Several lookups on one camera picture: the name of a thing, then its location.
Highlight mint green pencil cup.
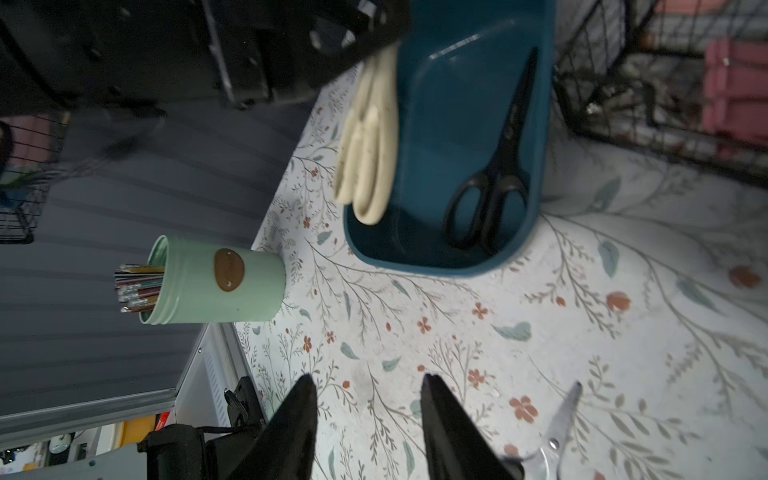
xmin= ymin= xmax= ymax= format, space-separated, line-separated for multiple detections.
xmin=114 ymin=235 xmax=287 ymax=326

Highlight cream handled scissors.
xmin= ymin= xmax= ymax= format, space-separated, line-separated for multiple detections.
xmin=334 ymin=43 xmax=399 ymax=225

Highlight teal plastic storage box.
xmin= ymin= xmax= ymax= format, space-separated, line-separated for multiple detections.
xmin=344 ymin=1 xmax=556 ymax=277

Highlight black wire side basket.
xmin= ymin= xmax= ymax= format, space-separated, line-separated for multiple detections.
xmin=1 ymin=111 xmax=70 ymax=245

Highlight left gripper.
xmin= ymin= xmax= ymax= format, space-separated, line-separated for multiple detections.
xmin=1 ymin=1 xmax=411 ymax=116

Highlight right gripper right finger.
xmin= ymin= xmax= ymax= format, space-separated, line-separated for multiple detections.
xmin=420 ymin=374 xmax=524 ymax=480

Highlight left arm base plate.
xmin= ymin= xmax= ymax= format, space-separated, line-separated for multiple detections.
xmin=137 ymin=376 xmax=266 ymax=479

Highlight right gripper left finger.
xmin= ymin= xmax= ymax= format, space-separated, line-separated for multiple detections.
xmin=230 ymin=374 xmax=318 ymax=479

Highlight small black handled scissors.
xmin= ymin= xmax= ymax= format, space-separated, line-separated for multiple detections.
xmin=501 ymin=382 xmax=583 ymax=479

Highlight black wire desk organizer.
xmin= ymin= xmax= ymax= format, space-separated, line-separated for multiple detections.
xmin=554 ymin=1 xmax=767 ymax=187

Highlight all black scissors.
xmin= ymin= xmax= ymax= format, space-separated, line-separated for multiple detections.
xmin=443 ymin=47 xmax=539 ymax=256

